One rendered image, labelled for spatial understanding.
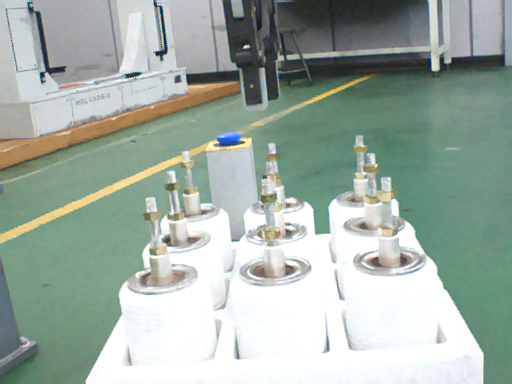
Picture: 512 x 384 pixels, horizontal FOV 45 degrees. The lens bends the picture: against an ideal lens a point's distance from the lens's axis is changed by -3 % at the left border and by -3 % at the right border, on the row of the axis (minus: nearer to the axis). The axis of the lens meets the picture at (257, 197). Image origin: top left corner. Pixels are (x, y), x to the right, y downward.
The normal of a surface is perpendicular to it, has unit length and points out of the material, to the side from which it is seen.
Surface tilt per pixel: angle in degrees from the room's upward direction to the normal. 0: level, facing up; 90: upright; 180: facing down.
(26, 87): 90
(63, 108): 90
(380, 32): 90
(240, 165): 90
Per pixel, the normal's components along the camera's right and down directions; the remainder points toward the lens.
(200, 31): -0.41, 0.28
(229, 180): -0.04, 0.27
